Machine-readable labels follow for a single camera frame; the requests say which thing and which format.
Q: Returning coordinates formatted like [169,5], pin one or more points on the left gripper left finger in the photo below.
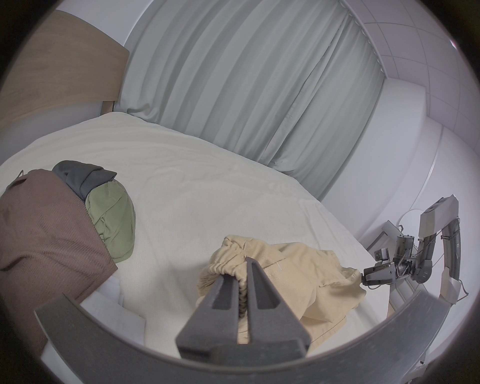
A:
[213,322]

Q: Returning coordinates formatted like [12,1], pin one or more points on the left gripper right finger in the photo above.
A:
[266,318]

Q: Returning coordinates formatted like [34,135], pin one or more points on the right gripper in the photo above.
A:
[380,275]

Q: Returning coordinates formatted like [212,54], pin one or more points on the beige shorts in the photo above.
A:
[300,277]

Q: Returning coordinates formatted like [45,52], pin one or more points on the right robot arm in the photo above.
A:
[437,221]

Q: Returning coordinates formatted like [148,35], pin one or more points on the bed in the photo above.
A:
[206,180]

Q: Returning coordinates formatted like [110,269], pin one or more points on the grey dressing table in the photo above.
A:
[384,234]

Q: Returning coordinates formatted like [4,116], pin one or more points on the round mirror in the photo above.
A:
[408,223]

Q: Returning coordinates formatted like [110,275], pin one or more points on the white garment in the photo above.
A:
[112,311]

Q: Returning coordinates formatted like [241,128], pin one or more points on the green garment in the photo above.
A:
[112,221]

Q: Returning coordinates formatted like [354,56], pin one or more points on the pale green curtain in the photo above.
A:
[337,131]
[206,75]

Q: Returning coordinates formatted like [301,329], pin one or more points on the brown garment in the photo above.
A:
[48,240]

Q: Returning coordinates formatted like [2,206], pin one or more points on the black garment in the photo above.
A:
[78,176]

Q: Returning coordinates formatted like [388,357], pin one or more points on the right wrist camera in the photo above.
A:
[382,255]

